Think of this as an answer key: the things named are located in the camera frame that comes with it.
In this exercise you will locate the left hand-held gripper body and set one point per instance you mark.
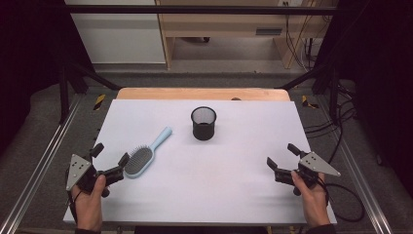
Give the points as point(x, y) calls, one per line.
point(78, 169)

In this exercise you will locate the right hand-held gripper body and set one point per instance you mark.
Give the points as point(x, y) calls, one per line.
point(316, 164)

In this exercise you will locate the light blue hairbrush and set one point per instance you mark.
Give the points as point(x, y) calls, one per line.
point(142, 159)

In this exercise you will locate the black mesh pen holder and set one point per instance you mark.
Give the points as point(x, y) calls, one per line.
point(203, 128)

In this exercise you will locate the person's left hand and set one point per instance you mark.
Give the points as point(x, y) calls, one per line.
point(88, 208)

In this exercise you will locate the person's right hand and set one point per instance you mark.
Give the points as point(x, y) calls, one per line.
point(313, 204)

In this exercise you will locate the yellow black tape marker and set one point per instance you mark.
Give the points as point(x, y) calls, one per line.
point(99, 102)
point(307, 102)

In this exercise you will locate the white table cover sheet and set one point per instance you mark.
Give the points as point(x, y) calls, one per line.
point(211, 182)

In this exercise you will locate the white cabinet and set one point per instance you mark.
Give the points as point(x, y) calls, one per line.
point(120, 35)

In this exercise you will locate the black curtain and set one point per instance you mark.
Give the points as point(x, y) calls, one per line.
point(29, 48)
point(380, 65)

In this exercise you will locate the wooden desk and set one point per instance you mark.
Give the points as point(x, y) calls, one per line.
point(224, 21)

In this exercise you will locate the aluminium rail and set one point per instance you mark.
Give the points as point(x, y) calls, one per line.
point(360, 175)
point(39, 162)

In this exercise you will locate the black metal frame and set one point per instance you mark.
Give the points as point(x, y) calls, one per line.
point(195, 9)

